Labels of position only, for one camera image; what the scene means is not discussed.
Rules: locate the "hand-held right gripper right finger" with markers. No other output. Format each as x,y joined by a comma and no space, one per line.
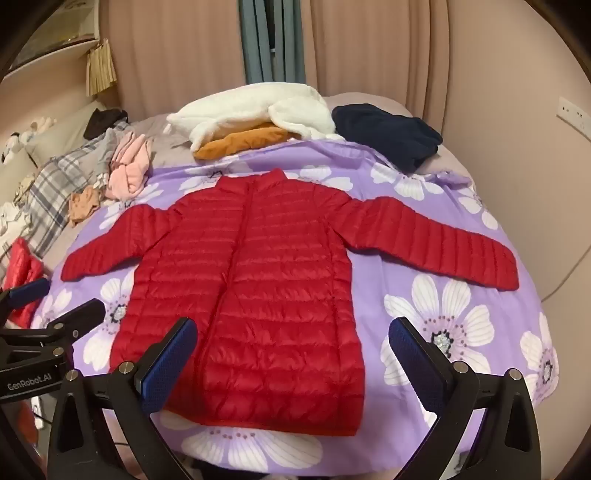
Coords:
415,364

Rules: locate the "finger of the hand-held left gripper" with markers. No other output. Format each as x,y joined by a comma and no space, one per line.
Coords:
83,314
27,290

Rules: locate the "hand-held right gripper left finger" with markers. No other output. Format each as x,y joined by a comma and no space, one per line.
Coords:
171,360

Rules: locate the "red puffer jacket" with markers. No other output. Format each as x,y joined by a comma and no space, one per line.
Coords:
277,277

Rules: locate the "shiny red quilted garment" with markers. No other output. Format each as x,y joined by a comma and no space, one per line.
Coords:
21,267

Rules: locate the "white crumpled cloth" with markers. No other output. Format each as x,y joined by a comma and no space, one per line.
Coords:
9,219

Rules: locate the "purple floral bed sheet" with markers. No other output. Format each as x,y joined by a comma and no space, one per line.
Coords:
397,287

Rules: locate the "small tan cloth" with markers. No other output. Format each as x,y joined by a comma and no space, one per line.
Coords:
83,205

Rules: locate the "plaid cloth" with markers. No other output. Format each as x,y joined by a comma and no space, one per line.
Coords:
55,184

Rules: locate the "pink garment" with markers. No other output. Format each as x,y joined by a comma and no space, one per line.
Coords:
129,175

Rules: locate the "white plush toy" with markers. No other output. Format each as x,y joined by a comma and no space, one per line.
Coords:
13,145
40,124

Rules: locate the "grey garment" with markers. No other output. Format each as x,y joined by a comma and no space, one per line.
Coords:
104,152

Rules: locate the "black garment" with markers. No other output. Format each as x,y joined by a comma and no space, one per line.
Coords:
104,121

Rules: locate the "mauve bed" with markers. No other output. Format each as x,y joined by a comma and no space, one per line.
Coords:
157,134

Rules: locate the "orange-brown garment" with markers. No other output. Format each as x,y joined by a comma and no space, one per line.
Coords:
235,141

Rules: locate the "navy garment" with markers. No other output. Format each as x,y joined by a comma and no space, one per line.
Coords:
388,134

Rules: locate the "beige hanging tassel bundle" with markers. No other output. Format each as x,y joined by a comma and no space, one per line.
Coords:
101,69

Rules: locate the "white fleece garment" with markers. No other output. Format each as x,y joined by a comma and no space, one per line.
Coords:
240,108

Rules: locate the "white wall cabinet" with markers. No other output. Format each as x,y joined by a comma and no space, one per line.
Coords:
51,50

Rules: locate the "white wall socket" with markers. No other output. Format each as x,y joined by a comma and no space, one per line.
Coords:
572,113

